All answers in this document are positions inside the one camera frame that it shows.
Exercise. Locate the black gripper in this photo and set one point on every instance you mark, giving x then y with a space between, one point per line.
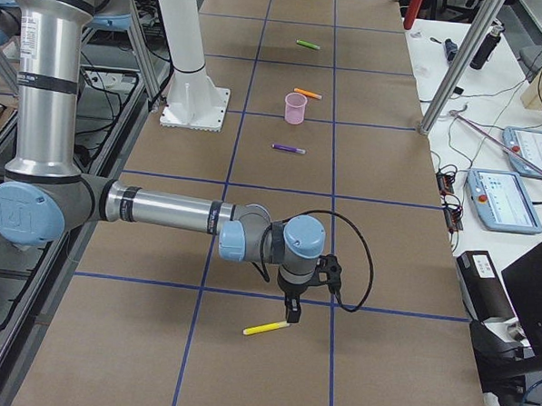
291 290

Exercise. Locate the yellow marker pen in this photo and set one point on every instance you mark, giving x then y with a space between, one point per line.
266 327

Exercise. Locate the purple marker pen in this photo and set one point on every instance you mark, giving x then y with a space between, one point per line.
288 148

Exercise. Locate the orange marker pen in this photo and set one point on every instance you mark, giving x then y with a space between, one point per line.
308 94

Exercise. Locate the green marker pen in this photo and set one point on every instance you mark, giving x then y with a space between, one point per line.
307 44

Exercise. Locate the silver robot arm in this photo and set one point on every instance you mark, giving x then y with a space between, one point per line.
44 194

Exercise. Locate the pink mesh pen holder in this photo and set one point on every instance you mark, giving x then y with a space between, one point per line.
295 104

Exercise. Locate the black cardboard box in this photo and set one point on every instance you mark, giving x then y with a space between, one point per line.
483 294

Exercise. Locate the orange black electronics board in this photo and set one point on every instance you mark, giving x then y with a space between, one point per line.
445 182

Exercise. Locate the near teach pendant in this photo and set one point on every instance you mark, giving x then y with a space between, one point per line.
502 202

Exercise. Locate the teach pendant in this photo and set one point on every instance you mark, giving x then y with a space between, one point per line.
502 202
526 143

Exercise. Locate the black monitor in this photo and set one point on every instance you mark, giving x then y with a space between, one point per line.
523 281

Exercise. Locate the thin metal rod stand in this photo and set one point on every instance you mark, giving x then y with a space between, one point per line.
457 115

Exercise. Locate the far teach pendant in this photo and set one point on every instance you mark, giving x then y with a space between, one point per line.
526 143

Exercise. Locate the black water bottle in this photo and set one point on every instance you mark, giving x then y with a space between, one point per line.
487 47

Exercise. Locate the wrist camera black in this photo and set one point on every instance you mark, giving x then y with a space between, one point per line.
327 273

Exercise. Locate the white camera stand column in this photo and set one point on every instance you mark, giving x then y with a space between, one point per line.
193 101

